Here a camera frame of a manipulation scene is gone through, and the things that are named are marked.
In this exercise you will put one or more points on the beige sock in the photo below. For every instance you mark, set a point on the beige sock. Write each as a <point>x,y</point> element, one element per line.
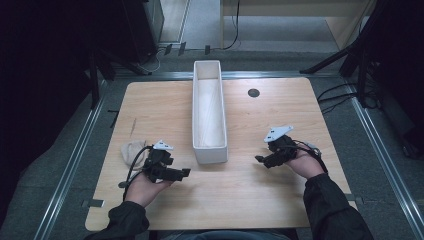
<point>130,152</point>

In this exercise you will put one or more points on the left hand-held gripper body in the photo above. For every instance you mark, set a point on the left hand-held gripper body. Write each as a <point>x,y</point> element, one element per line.
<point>156,164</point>

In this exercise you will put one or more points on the person's left hand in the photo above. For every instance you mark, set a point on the person's left hand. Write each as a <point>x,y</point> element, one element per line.
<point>145,190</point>

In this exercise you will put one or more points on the grey table bracket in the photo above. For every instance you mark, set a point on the grey table bracket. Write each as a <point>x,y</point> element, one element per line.
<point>355,199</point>

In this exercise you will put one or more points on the light wooden furniture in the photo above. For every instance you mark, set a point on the light wooden furniture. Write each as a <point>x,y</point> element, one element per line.
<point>300,13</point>

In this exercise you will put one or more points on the black metal stand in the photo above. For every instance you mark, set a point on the black metal stand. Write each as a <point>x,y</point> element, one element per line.
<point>96,76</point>

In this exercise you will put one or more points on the round dark table grommet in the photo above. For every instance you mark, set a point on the round dark table grommet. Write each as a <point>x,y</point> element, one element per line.
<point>253,93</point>

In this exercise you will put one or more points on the person's right hand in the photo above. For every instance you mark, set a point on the person's right hand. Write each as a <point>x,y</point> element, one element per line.
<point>306,165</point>

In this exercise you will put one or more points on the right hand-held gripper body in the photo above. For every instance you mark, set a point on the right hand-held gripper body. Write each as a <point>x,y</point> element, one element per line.
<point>281,150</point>

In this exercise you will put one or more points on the metal floor rail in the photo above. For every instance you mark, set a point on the metal floor rail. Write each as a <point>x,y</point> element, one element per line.
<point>70,170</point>
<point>386,160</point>
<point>266,74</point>

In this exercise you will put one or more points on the long white box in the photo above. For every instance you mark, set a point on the long white box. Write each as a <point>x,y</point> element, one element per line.
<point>209,116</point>

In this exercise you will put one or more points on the black tripod stand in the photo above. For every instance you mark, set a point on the black tripod stand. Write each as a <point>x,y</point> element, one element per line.
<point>353,53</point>

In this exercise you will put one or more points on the black cabinet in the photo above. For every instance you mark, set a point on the black cabinet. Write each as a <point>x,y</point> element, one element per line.
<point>140,26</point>

